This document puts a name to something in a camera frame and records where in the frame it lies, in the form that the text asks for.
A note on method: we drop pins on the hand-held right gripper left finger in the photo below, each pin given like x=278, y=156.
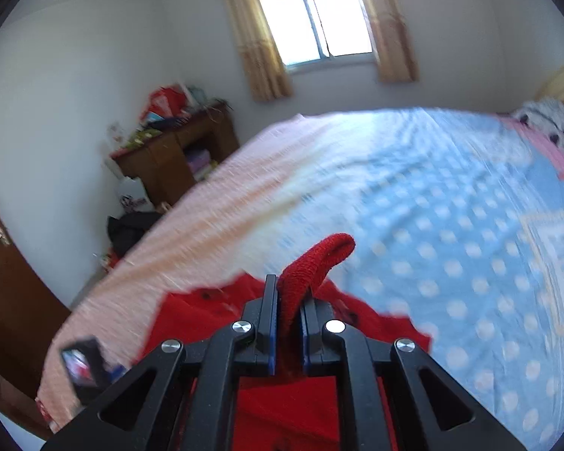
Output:
x=272, y=324

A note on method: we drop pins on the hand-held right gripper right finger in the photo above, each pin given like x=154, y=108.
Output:
x=306, y=338

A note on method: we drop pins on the red knit sweater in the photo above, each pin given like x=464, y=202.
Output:
x=319, y=263

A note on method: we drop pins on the wooden door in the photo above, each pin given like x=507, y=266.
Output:
x=14, y=300

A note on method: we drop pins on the black bag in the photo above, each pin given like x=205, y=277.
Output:
x=127, y=232

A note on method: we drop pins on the white plastic bag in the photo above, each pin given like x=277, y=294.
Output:
x=131, y=197

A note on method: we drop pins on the bed with patterned sheet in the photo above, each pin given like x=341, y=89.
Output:
x=404, y=174

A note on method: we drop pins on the wooden desk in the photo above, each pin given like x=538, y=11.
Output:
x=160, y=159

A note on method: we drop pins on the red gift bag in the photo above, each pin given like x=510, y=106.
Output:
x=164, y=101

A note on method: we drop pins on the beige floral curtain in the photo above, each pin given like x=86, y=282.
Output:
x=390, y=33
x=254, y=42

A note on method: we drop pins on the window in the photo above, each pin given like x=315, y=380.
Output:
x=338, y=14

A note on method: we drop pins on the grey patterned pillow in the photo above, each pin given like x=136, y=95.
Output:
x=545, y=115

